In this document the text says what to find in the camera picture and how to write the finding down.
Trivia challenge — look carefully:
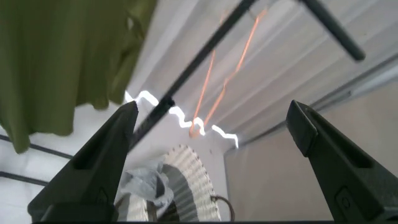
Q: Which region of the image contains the pale grey garment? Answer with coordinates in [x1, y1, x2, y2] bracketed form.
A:
[119, 157, 175, 215]

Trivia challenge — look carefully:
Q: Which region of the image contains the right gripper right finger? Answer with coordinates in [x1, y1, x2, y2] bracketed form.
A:
[285, 99, 398, 223]

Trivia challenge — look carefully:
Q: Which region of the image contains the white laundry basket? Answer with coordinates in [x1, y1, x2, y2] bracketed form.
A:
[114, 143, 236, 222]

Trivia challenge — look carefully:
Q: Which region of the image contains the green shirt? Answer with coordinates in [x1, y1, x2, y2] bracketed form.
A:
[0, 0, 158, 155]

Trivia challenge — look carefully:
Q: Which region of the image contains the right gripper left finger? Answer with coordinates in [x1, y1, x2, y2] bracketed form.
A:
[27, 100, 139, 223]

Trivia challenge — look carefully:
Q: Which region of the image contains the pink clothes hanger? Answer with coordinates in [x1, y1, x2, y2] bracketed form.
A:
[188, 7, 269, 139]

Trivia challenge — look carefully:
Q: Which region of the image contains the black clothes rack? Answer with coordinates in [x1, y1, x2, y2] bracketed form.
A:
[0, 0, 366, 187]

